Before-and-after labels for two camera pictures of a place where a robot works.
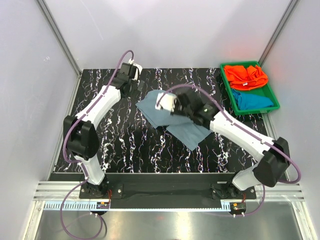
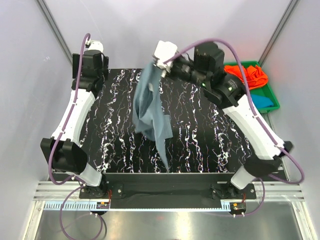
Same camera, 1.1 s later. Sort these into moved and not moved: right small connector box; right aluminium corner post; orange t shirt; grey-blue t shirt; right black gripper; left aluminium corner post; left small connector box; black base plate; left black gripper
Moved: right black gripper; left black gripper; grey-blue t shirt
Not moved: right small connector box; orange t shirt; right aluminium corner post; black base plate; left small connector box; left aluminium corner post
